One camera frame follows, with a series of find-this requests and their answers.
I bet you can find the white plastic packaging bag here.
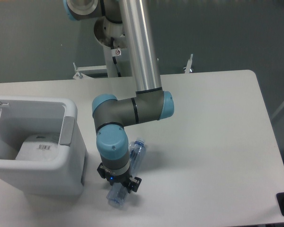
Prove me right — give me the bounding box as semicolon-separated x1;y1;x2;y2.
15;133;59;161

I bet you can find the white pedestal base frame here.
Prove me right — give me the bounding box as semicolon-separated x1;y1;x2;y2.
72;53;194;79

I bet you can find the black cable on pedestal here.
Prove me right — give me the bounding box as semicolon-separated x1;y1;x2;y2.
110;37;122;78

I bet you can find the white open trash can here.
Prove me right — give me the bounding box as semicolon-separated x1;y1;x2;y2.
0;96;88;195

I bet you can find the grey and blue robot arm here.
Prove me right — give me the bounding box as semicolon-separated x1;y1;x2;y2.
63;0;174;192

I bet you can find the crushed clear plastic bottle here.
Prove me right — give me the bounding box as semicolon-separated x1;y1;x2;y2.
106;138;146;208

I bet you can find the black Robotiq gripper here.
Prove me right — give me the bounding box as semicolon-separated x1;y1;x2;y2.
97;163;142;193

